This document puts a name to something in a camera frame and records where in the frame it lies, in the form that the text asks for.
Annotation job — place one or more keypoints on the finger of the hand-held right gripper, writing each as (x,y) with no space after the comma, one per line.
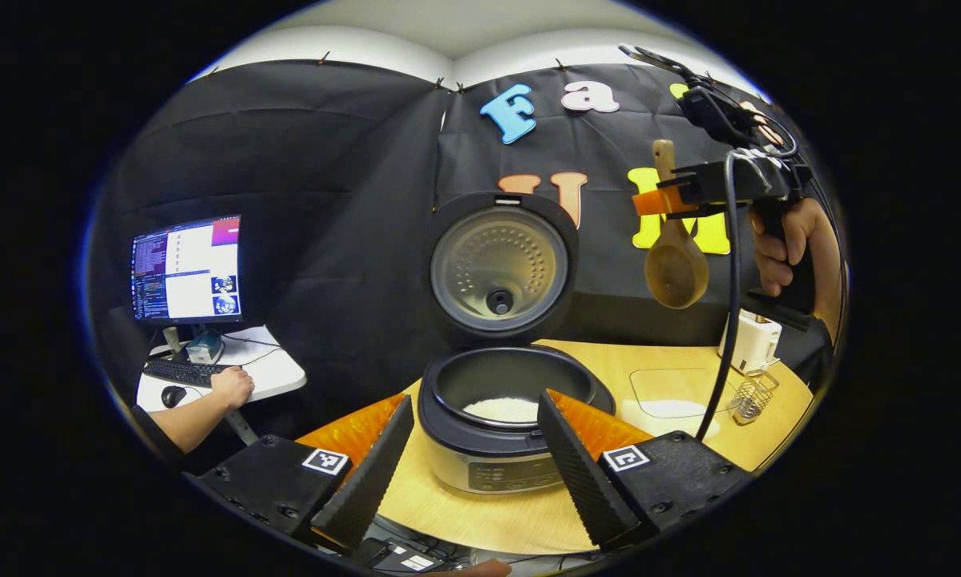
(648,202)

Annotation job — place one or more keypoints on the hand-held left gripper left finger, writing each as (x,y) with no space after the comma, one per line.
(372,481)

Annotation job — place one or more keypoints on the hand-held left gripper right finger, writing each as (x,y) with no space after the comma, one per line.
(576,473)

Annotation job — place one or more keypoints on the wooden spoon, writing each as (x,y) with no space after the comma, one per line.
(676,272)

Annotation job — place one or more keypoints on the white rice heap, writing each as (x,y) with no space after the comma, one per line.
(500,410)

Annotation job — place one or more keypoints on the dark grey rice cooker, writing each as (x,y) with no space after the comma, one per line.
(496,268)

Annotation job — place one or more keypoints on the clear rice container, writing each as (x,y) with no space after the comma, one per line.
(664,381)

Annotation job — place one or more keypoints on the white toaster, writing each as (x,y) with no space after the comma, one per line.
(749,344)

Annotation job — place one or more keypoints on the white side table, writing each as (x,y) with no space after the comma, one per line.
(276,373)

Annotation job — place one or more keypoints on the small teal box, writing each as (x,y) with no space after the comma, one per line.
(205,349)

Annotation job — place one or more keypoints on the black computer mouse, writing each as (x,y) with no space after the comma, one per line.
(174,396)

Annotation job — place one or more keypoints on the black keyboard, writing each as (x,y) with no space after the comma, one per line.
(183,372)

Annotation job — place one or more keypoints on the computer monitor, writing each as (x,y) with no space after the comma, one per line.
(191,272)

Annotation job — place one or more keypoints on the black backdrop cloth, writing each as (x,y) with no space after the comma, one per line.
(328,200)

